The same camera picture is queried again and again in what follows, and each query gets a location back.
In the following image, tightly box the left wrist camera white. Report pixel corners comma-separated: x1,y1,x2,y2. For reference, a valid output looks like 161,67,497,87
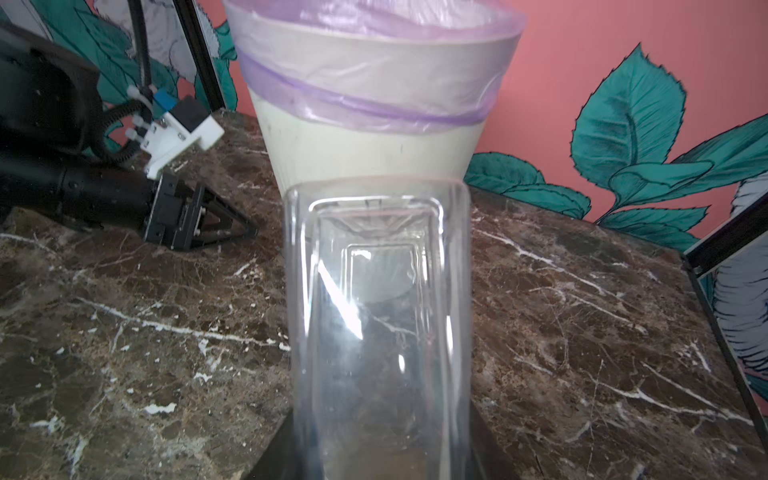
125,87,224,180

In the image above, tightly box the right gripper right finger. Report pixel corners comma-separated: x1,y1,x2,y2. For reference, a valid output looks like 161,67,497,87
467,402,519,480

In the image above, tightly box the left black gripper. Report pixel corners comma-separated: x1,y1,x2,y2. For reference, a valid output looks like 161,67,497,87
1,150,258,251

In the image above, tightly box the right black frame post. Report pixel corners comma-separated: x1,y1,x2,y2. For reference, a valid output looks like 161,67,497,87
683,193,767,278

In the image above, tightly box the pink plastic bin liner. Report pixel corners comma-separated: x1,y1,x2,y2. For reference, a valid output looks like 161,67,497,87
225,1,526,134

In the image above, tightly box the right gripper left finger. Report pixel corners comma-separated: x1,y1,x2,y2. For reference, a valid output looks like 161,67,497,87
243,409,300,480

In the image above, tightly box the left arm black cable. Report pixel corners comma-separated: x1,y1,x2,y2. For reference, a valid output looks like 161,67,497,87
89,0,158,166

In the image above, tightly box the black frame post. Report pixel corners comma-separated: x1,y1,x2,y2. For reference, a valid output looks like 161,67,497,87
173,0,226,111
683,193,767,278

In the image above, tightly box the clear bottle green band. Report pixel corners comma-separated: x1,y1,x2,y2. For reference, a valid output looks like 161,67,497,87
284,177,472,479

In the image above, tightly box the white ribbed waste bin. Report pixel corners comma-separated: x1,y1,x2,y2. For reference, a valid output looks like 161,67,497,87
248,87,492,190

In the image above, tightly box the left black frame post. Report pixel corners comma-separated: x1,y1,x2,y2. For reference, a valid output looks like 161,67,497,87
173,0,226,111

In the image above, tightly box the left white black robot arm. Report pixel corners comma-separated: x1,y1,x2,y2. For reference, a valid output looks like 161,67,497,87
1,24,258,251

